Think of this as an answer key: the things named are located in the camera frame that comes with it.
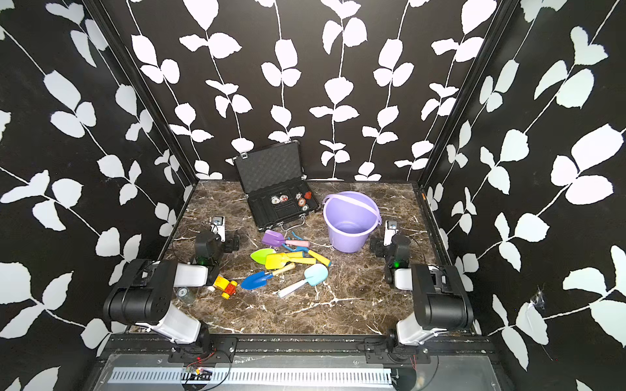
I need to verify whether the yellow red toy truck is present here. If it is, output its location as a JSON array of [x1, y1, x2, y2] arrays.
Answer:
[[212, 275, 238, 299]]

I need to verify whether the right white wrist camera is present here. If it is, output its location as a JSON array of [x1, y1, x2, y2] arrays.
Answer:
[[383, 220, 399, 246]]

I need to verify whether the blue toy shovel tan handle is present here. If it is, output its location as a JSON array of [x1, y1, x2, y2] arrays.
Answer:
[[240, 263, 295, 290]]

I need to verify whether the blue toy rake yellow handle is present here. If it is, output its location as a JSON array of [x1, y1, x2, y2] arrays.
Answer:
[[285, 233, 331, 267]]

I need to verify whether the white perforated strip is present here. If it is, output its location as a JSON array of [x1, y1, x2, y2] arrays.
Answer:
[[106, 367, 392, 387]]

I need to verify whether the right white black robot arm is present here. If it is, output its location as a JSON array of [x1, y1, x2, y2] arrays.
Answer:
[[369, 234, 474, 346]]

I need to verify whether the light blue toy shovel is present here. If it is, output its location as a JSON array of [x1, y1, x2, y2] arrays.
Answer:
[[277, 263, 329, 298]]

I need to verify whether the black front mounting rail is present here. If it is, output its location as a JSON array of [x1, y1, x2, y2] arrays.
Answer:
[[100, 333, 498, 368]]

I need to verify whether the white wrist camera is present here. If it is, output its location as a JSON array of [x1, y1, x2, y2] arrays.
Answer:
[[210, 216, 226, 242], [383, 220, 399, 246]]

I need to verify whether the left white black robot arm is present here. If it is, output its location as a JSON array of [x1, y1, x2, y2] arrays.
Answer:
[[104, 230, 240, 357]]

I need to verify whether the green toy shovel yellow handle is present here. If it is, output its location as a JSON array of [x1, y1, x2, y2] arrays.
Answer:
[[250, 249, 276, 265]]

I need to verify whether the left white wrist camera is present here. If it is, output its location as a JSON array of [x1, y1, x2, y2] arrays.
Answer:
[[210, 216, 226, 242]]

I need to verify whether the purple toy shovel pink handle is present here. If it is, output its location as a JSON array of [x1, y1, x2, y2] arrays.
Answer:
[[262, 230, 310, 248]]

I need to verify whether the open black foam case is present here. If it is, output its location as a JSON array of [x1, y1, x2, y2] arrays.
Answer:
[[233, 140, 320, 231]]

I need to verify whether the purple plastic bucket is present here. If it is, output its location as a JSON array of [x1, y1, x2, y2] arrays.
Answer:
[[323, 191, 382, 253]]

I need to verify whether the small clear glass jar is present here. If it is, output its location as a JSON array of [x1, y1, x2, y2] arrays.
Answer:
[[176, 287, 196, 306]]

